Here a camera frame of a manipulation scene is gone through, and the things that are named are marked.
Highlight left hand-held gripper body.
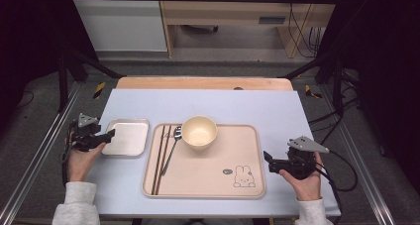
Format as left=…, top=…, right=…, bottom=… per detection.
left=69, top=112, right=104, bottom=153

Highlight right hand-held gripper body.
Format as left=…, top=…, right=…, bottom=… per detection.
left=276, top=135, right=331, bottom=181

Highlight square cream plate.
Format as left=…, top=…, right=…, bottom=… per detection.
left=100, top=118, right=151, bottom=158

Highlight pink tray with rabbit print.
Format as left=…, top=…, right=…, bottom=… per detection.
left=141, top=123, right=267, bottom=200

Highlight metal spoon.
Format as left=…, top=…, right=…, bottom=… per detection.
left=160, top=125, right=183, bottom=177

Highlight cream bowl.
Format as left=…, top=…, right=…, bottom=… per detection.
left=180, top=115, right=219, bottom=151

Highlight person's right hand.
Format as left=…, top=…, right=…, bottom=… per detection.
left=278, top=152, right=324, bottom=202

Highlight person's left hand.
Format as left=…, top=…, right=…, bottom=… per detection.
left=65, top=132, right=107, bottom=183

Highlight yellow black tape strip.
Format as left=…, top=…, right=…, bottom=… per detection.
left=303, top=83, right=324, bottom=100
left=92, top=81, right=107, bottom=100

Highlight black metal stand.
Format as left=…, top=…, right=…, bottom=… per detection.
left=281, top=51, right=345, bottom=116
left=56, top=46, right=126, bottom=114

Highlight pale blue table board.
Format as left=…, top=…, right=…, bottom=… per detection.
left=86, top=87, right=342, bottom=219

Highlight wooden table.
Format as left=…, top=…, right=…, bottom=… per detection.
left=115, top=75, right=294, bottom=92

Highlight white cabinet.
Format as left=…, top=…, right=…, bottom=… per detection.
left=65, top=0, right=168, bottom=53

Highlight black curtain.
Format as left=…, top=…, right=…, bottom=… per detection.
left=0, top=0, right=97, bottom=138
left=316, top=0, right=420, bottom=194

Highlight grey desk label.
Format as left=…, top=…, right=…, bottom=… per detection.
left=258, top=15, right=287, bottom=26

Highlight wooden desk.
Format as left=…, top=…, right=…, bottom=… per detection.
left=157, top=0, right=343, bottom=59

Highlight aluminium rail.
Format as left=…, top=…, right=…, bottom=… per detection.
left=0, top=81, right=82, bottom=225
left=321, top=85, right=398, bottom=225

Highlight black floor cables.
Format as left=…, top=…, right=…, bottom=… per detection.
left=307, top=85, right=362, bottom=144

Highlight thin black floor cable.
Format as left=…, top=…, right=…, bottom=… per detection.
left=16, top=90, right=35, bottom=109

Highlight hanging black cables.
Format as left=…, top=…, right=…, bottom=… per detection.
left=286, top=2, right=324, bottom=58

